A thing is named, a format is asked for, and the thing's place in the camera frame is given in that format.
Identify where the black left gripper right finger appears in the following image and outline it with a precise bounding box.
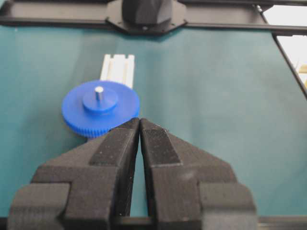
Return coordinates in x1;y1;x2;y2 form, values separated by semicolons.
140;118;258;230

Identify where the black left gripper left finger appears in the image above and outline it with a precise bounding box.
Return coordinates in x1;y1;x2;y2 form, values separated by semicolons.
7;118;139;230

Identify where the large blue gear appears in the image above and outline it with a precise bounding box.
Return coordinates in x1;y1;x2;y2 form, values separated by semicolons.
61;80;140;138

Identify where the silver metal shaft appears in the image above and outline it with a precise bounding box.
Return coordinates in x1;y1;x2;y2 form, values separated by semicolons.
94;86;104;101

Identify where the green table mat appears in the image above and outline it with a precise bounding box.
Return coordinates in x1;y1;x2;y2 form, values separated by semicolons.
0;27;307;216

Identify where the aluminium extrusion rail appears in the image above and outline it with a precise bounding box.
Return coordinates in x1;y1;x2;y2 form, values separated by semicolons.
100;54;135;89

